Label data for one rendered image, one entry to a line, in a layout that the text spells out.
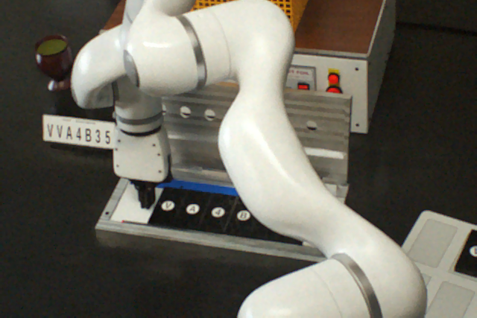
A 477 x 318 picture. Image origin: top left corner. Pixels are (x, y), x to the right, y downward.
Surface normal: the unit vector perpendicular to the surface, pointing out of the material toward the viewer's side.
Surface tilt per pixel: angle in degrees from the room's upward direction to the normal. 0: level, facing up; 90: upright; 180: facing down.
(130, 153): 78
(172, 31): 14
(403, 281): 39
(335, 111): 73
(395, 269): 29
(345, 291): 20
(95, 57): 48
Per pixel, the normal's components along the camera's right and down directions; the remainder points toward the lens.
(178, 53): 0.30, 0.02
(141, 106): 0.25, 0.47
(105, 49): -0.51, -0.15
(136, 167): -0.29, 0.46
